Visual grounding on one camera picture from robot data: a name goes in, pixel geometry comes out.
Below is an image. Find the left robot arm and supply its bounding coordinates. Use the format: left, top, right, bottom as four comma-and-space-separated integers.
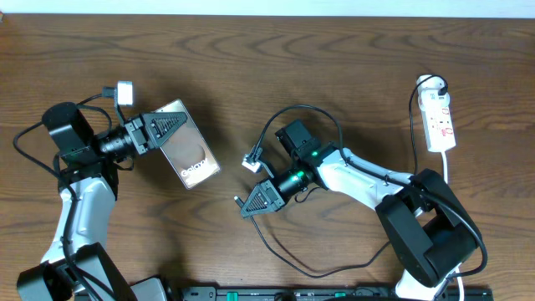
17, 102, 190, 300

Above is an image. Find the black right camera cable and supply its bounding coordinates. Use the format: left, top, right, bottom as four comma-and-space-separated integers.
253, 104, 489, 281

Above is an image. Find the black left camera cable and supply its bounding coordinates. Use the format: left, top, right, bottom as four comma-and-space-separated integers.
12, 93, 114, 301

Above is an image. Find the black charger cable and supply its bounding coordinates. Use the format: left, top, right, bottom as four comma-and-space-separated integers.
233, 74, 449, 279

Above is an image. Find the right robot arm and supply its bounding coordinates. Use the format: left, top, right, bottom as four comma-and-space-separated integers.
236, 120, 485, 300

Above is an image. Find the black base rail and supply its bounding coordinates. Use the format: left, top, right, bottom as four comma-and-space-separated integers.
129, 275, 494, 301

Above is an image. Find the white power strip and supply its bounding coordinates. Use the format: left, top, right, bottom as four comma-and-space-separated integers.
416, 74, 456, 153

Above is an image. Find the black camera cable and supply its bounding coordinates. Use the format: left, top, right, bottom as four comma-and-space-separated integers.
253, 104, 489, 281
12, 93, 114, 301

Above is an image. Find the white power strip cord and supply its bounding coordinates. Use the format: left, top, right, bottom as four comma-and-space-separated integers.
441, 150, 466, 301

